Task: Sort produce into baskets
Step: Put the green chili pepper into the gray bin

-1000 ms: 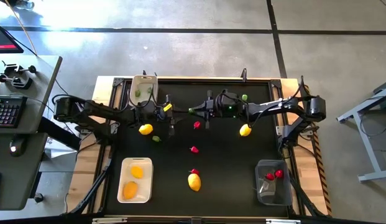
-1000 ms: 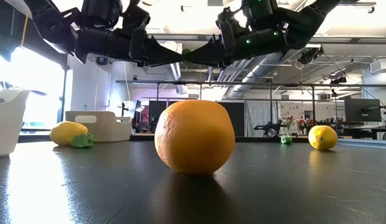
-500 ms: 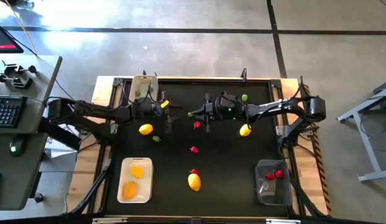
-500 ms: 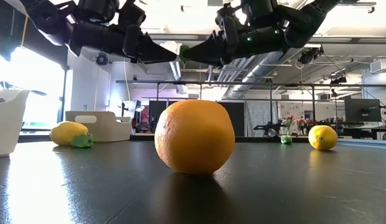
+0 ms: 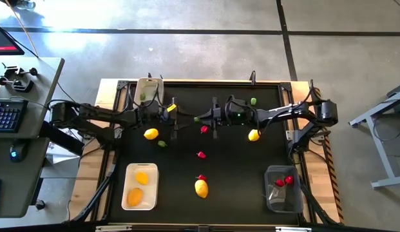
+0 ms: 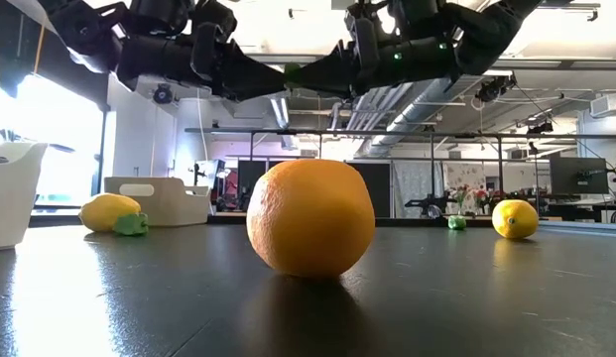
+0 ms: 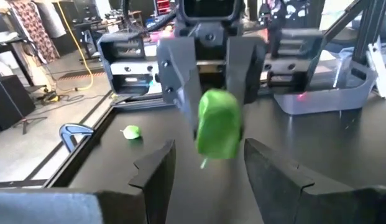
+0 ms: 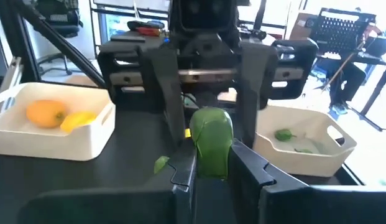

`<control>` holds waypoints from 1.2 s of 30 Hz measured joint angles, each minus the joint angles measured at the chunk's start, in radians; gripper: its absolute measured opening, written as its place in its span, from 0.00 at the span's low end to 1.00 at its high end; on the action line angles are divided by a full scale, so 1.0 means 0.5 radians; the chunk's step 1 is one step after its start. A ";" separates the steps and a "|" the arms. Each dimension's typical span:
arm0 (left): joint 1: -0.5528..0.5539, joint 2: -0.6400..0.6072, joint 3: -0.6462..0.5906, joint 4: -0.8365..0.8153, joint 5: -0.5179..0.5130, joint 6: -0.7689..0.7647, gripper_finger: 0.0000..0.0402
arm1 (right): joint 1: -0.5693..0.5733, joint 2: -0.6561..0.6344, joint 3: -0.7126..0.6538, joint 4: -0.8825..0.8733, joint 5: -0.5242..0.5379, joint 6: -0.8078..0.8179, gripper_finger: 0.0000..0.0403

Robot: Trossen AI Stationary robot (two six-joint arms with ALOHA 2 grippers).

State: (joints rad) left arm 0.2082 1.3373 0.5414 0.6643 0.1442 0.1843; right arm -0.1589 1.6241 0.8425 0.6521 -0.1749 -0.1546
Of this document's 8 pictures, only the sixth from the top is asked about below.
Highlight black hanging camera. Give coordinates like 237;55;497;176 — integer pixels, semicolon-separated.
474;73;518;104

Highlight white curtain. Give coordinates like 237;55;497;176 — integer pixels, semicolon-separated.
391;159;445;219

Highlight black partition panel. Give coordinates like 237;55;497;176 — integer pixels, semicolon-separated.
236;159;392;219

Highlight white wall air unit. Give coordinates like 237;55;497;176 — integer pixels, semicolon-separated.
588;91;616;119

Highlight large orange citrus fruit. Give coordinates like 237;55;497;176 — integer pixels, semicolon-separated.
246;159;377;278

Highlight black metal rack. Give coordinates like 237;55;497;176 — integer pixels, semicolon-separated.
184;127;616;219

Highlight grey overhead metal beam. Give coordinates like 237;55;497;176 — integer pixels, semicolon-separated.
247;52;616;70

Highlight dark background monitor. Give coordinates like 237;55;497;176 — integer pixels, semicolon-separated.
549;157;610;195

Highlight black table mat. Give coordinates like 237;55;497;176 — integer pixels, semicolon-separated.
0;223;616;357

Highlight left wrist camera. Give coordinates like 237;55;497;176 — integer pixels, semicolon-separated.
128;0;239;37

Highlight silver ventilation duct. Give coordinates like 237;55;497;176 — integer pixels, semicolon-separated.
359;73;516;159

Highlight yellow lemon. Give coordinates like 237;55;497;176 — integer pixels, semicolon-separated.
491;198;540;241
79;192;143;233

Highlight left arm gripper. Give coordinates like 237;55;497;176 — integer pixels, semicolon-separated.
115;21;289;103

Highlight black ceiling spotlight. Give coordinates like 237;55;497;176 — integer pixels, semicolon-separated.
526;120;555;136

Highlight flower vase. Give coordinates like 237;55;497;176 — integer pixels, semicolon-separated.
473;187;492;215
450;183;471;216

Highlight white ceiling pipes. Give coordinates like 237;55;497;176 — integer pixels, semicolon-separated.
344;86;428;133

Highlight yellow cord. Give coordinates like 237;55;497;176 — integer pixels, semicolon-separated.
32;23;48;76

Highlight round black ceiling camera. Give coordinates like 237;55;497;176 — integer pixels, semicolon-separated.
153;83;175;106

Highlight small white plastic basket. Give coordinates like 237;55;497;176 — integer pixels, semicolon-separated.
103;177;212;228

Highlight large white plastic basket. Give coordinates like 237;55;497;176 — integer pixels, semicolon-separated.
0;142;49;252

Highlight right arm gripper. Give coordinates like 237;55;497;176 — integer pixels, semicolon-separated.
293;14;463;99

